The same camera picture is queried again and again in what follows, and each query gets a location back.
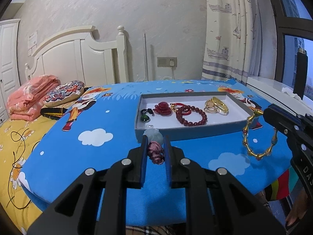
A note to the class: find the red rose brooch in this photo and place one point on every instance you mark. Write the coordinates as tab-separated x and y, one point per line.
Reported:
162	109

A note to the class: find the white tissue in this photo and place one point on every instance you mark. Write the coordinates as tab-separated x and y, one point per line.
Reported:
290	93

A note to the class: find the gold ring bangles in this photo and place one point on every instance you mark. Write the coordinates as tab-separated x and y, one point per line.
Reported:
210	107

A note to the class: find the wall socket panel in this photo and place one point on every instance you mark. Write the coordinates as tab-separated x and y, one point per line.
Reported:
164	61

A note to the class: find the dark window frame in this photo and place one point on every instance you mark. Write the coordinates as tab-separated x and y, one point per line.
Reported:
293	20

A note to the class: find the person right hand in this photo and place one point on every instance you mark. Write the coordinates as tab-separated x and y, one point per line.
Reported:
299	208

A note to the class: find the white wardrobe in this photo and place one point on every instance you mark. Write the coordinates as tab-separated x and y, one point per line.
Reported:
8	63

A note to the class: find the ship print curtain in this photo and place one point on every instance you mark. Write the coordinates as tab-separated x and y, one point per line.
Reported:
233	39

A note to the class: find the white window sill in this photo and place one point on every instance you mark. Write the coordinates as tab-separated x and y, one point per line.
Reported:
271	91

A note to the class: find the yellow floral bedsheet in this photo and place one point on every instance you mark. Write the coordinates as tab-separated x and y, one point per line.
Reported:
18	140

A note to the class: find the plaid fabric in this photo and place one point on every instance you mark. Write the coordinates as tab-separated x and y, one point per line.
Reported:
147	230

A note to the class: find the pink folded blanket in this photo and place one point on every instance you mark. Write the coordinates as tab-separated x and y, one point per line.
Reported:
26	102

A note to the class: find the patterned pillow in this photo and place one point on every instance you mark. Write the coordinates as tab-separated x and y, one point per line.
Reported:
64	93

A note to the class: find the wide gold cuff bangle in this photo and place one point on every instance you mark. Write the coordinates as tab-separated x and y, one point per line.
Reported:
220	105

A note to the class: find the white bed headboard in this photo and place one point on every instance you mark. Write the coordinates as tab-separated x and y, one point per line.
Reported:
74	54

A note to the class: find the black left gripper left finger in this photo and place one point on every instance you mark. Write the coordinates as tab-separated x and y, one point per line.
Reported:
95	202

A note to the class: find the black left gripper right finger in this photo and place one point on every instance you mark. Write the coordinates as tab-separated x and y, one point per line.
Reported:
216	202

